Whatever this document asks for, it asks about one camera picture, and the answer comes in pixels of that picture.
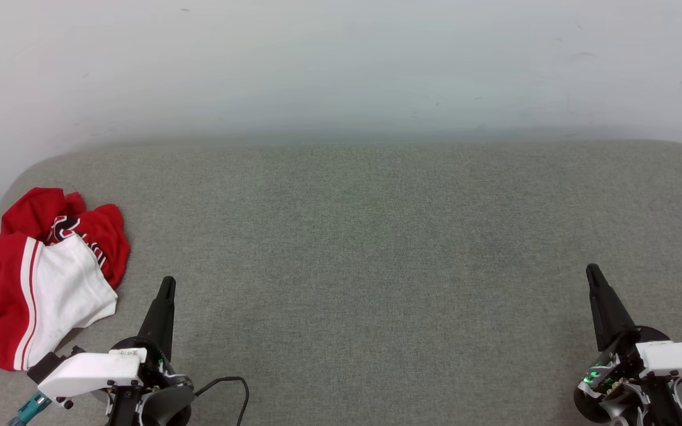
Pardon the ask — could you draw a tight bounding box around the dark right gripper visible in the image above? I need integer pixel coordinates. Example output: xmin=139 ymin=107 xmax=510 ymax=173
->
xmin=574 ymin=264 xmax=682 ymax=426

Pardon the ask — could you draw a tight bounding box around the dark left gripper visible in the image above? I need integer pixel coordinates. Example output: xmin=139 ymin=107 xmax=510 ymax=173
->
xmin=106 ymin=276 xmax=195 ymax=426

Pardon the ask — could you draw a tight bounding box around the red and white basketball jersey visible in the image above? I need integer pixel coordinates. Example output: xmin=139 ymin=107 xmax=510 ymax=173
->
xmin=0 ymin=187 xmax=131 ymax=372

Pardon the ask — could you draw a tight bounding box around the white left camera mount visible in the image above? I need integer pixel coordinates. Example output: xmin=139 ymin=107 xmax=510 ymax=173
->
xmin=37 ymin=351 xmax=142 ymax=400

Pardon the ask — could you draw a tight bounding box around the teal cable connector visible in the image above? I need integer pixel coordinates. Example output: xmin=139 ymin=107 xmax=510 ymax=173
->
xmin=8 ymin=392 xmax=53 ymax=426

